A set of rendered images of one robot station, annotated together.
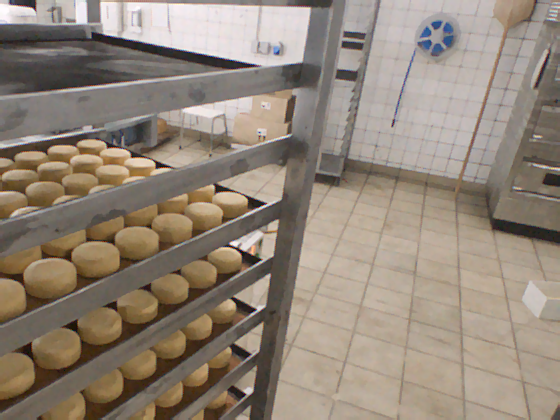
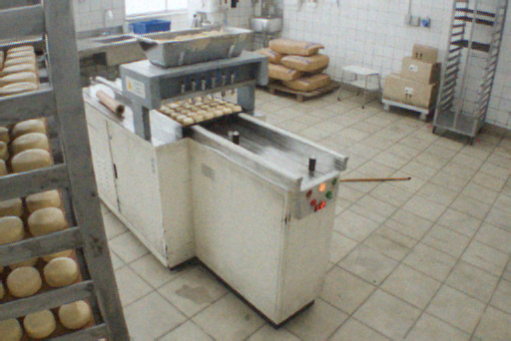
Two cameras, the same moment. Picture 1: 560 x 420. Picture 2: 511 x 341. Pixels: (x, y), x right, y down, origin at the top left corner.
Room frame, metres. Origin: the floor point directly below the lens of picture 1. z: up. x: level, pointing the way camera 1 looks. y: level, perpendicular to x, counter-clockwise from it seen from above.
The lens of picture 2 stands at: (0.35, -0.44, 1.63)
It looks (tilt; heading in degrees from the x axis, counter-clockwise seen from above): 27 degrees down; 22
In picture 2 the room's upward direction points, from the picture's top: 1 degrees clockwise
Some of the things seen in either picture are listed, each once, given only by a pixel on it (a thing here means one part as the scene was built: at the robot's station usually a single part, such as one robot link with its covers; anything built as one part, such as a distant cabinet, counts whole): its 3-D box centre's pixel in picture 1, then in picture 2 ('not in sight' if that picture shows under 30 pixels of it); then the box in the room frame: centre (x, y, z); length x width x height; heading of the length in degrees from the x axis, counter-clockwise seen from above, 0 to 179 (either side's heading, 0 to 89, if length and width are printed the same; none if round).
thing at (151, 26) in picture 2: not in sight; (152, 27); (4.60, 2.69, 0.95); 0.40 x 0.30 x 0.14; 162
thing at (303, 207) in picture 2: (247, 257); (317, 194); (1.81, -0.14, 0.77); 0.24 x 0.04 x 0.14; 154
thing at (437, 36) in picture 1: (426, 74); not in sight; (5.21, -1.93, 1.10); 0.41 x 0.17 x 1.10; 69
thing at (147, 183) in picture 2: not in sight; (161, 160); (2.40, 1.07, 0.42); 1.28 x 0.72 x 0.84; 64
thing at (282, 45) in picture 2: not in sight; (294, 46); (5.84, 1.21, 0.62); 0.72 x 0.42 x 0.17; 76
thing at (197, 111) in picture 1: (205, 129); (361, 85); (5.74, 0.23, 0.23); 0.45 x 0.45 x 0.46; 61
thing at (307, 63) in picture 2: not in sight; (306, 60); (5.73, 1.01, 0.47); 0.72 x 0.42 x 0.17; 165
